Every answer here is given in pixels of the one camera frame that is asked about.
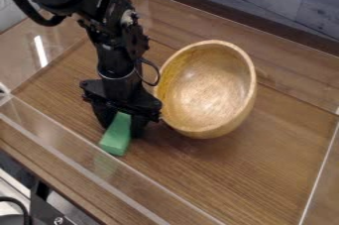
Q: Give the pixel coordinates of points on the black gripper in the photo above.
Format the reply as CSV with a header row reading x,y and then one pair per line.
x,y
113,95

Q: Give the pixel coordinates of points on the green rectangular stick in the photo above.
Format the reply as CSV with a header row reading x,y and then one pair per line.
x,y
116,137

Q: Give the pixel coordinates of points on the round wooden bowl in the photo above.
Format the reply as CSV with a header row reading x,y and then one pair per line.
x,y
207,89

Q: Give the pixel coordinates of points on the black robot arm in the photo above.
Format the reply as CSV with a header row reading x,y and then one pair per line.
x,y
112,28

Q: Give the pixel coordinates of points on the clear acrylic front wall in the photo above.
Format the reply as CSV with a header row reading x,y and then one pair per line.
x,y
112,192

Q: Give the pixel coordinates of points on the black table leg bracket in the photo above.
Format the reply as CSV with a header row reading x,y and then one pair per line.
x,y
44,214

